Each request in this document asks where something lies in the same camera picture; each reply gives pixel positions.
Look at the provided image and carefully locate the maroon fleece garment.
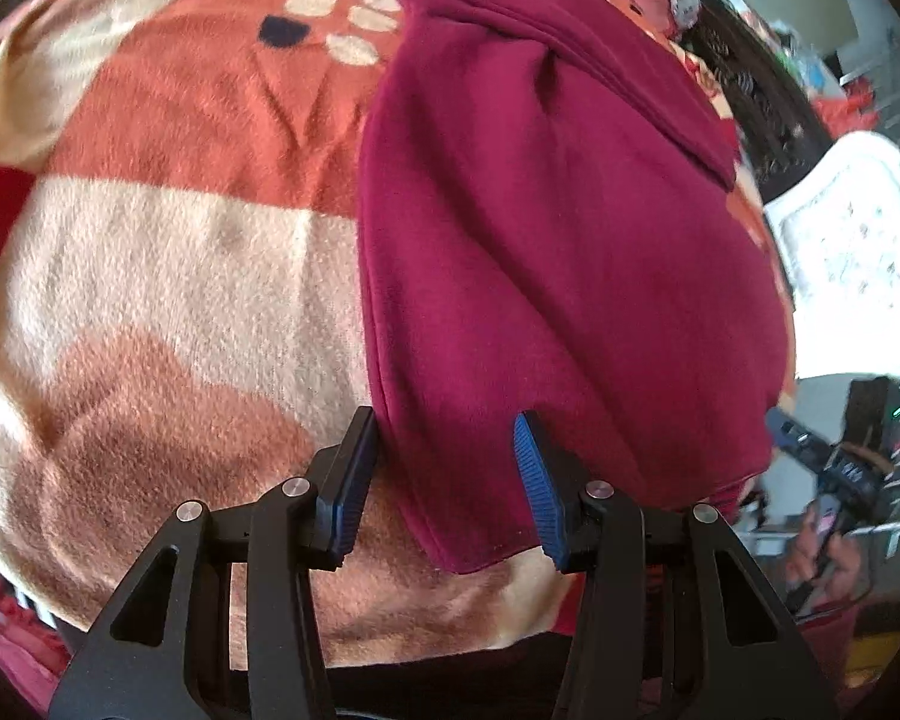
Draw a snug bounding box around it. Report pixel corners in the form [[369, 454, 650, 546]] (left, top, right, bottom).
[[359, 0, 793, 574]]

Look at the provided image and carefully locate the person's right hand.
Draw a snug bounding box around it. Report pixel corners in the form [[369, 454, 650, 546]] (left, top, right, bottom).
[[782, 502, 872, 608]]

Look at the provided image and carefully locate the orange red patterned blanket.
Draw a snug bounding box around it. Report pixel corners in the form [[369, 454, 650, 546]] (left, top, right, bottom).
[[0, 0, 797, 673]]

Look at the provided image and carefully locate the dark wooden headboard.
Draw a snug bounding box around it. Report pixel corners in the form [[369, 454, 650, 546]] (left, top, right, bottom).
[[683, 0, 834, 205]]

